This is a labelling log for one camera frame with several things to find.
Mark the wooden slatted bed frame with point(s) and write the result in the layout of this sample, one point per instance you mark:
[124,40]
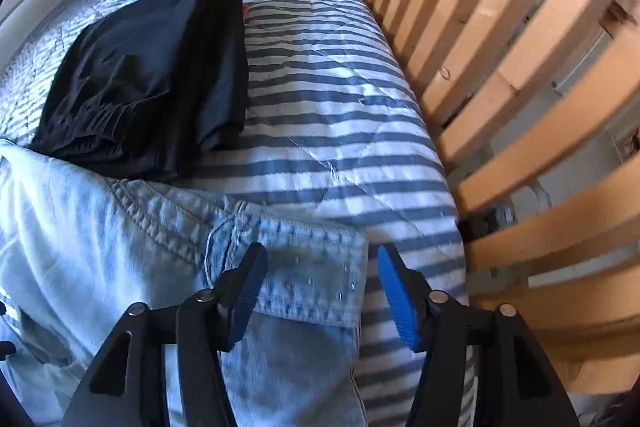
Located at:
[500,32]

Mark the blue white striped bedspread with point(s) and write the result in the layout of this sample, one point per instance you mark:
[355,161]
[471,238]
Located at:
[330,107]

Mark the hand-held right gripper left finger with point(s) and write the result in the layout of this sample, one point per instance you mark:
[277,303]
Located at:
[245,297]

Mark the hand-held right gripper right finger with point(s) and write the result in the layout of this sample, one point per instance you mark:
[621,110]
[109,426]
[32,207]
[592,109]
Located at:
[400,302]

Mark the black folded pants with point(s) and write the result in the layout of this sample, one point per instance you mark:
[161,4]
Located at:
[150,72]

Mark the light blue jeans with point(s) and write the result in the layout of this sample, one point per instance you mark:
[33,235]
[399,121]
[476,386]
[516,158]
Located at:
[100,247]

